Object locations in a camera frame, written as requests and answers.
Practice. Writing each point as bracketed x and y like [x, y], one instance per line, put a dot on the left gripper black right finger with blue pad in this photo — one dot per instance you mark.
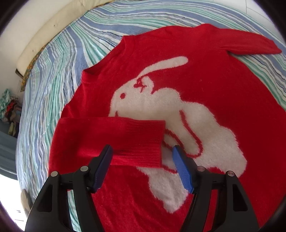
[234, 211]

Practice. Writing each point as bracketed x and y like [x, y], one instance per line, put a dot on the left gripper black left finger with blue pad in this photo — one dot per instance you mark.
[50, 211]

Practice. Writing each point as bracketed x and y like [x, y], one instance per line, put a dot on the red sweater white rabbit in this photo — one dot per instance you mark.
[174, 86]

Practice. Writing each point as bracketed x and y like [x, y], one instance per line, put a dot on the pile of colourful clothes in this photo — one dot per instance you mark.
[11, 110]

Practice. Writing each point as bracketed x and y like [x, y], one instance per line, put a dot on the patterned cushion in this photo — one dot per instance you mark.
[26, 202]

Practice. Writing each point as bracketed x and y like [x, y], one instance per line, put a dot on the blue grey curtain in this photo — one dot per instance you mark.
[7, 153]

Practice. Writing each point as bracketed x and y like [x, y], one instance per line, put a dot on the yellow patterned sheet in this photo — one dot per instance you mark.
[29, 69]

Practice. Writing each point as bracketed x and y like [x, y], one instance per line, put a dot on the striped blue green bedspread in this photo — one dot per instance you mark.
[57, 73]

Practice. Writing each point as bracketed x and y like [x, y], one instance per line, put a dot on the cream pillow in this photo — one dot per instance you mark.
[60, 20]

